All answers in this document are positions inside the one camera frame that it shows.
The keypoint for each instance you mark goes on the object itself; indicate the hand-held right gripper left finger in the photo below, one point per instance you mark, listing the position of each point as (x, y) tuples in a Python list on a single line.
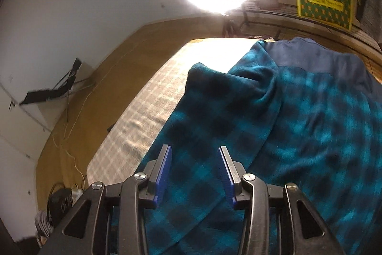
[(162, 175)]

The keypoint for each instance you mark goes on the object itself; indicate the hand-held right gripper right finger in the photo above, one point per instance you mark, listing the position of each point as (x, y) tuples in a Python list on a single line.
[(227, 178)]

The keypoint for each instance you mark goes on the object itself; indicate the teal plaid fleece jacket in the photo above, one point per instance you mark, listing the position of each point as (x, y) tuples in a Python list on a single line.
[(298, 129)]

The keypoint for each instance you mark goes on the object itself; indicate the beige plaid blanket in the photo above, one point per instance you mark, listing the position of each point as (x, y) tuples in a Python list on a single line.
[(143, 111)]

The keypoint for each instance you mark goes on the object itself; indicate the black folded light stand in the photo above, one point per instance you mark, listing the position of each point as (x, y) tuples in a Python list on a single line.
[(50, 92)]

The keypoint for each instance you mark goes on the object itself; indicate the black tripod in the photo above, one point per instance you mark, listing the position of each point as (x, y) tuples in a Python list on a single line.
[(231, 25)]

